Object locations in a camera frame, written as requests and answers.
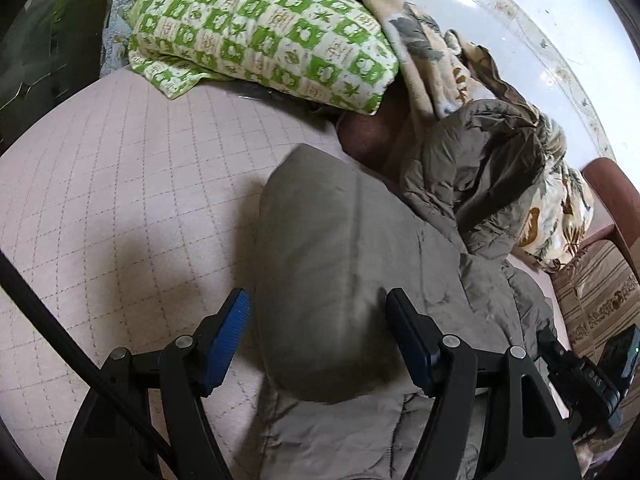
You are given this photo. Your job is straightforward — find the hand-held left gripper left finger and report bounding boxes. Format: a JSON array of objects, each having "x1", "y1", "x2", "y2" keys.
[{"x1": 55, "y1": 287, "x2": 251, "y2": 480}]

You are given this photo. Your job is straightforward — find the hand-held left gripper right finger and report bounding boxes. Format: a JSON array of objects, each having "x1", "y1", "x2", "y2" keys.
[{"x1": 385, "y1": 287, "x2": 583, "y2": 480}]

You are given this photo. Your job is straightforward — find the grey puffer jacket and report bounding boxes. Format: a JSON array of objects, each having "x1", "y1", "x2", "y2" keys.
[{"x1": 250, "y1": 97, "x2": 573, "y2": 480}]

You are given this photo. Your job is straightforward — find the striped patterned headboard cushion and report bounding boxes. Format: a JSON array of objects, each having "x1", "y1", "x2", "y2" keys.
[{"x1": 554, "y1": 237, "x2": 640, "y2": 358}]

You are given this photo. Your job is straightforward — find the beige leaf print blanket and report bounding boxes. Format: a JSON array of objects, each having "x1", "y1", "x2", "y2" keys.
[{"x1": 285, "y1": 0, "x2": 596, "y2": 273}]

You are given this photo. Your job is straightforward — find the pink quilted bed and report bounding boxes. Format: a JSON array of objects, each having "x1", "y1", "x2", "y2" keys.
[{"x1": 0, "y1": 67, "x2": 576, "y2": 480}]

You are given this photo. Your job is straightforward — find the brown wooden headboard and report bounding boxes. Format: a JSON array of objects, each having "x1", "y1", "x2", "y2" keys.
[{"x1": 582, "y1": 156, "x2": 640, "y2": 281}]

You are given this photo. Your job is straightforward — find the brown cloth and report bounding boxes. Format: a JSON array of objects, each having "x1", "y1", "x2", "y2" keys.
[{"x1": 337, "y1": 92, "x2": 426, "y2": 186}]

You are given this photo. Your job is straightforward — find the green patterned pillow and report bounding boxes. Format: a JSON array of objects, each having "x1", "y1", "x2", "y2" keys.
[{"x1": 125, "y1": 0, "x2": 401, "y2": 117}]

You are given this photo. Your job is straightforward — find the wooden cabinet with glass doors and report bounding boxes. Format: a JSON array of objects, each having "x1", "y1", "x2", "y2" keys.
[{"x1": 0, "y1": 0, "x2": 116, "y2": 151}]

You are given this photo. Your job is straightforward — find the black cable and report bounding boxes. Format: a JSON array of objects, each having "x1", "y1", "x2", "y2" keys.
[{"x1": 0, "y1": 252, "x2": 173, "y2": 461}]

